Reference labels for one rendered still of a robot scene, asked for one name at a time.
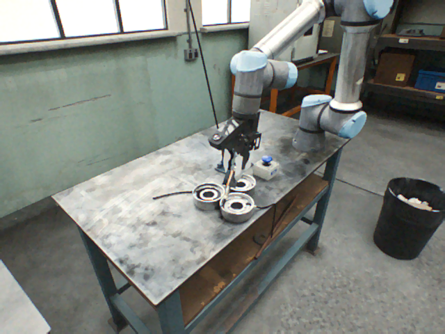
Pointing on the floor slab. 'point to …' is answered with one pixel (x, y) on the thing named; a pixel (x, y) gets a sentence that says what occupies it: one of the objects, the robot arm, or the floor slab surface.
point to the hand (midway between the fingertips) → (231, 175)
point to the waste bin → (409, 217)
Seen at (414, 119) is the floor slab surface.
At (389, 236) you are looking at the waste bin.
